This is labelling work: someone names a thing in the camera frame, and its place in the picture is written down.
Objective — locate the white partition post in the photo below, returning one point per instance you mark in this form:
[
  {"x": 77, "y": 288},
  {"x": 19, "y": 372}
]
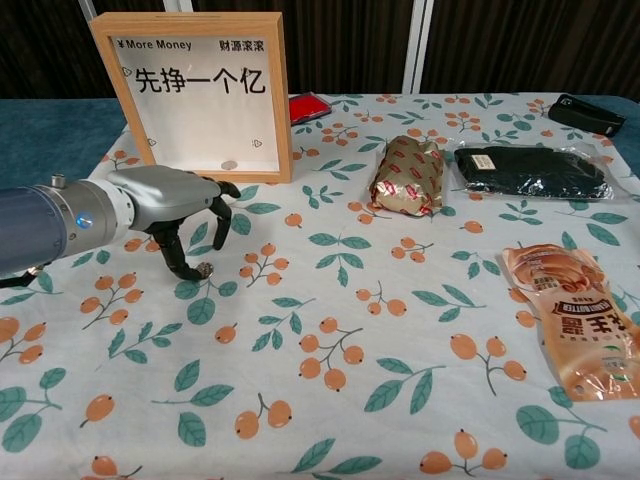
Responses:
[{"x": 419, "y": 45}]

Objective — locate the silver coin inside box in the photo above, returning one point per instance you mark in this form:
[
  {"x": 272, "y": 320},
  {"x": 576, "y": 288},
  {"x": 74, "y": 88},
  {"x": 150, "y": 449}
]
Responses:
[{"x": 229, "y": 165}]

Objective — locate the orange peanut butter pouch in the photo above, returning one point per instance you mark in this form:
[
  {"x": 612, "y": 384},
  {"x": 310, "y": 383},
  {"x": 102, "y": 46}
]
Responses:
[{"x": 580, "y": 320}]

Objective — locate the teal blue table cover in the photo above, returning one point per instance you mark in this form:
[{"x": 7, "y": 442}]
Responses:
[{"x": 50, "y": 145}]

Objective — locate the black stapler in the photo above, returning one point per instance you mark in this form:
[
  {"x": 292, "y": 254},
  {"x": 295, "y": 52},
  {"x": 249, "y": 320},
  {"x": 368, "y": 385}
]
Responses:
[{"x": 585, "y": 115}]

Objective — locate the floral white tablecloth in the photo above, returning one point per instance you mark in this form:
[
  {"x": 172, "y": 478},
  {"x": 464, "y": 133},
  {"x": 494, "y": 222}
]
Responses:
[{"x": 320, "y": 310}]

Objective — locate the wooden frame money box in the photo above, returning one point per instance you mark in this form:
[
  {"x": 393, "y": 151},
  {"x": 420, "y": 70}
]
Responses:
[{"x": 200, "y": 165}]

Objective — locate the gold red snack package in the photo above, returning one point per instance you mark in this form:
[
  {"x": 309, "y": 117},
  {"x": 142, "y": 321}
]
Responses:
[{"x": 407, "y": 175}]

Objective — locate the black gloves in plastic bag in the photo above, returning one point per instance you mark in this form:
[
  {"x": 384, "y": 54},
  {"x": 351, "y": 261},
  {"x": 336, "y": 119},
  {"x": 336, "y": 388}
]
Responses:
[{"x": 530, "y": 170}]

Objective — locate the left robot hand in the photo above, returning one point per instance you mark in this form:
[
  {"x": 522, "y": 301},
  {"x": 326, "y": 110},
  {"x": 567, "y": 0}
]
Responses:
[{"x": 165, "y": 192}]

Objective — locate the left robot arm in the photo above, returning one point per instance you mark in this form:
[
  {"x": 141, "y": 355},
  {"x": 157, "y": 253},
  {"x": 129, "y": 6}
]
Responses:
[{"x": 50, "y": 220}]

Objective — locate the red ink stamp pad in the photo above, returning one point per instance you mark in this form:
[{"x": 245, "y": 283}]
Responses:
[{"x": 307, "y": 105}]

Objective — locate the silver coin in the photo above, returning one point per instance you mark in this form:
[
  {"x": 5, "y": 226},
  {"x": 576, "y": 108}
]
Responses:
[
  {"x": 206, "y": 270},
  {"x": 229, "y": 165}
]

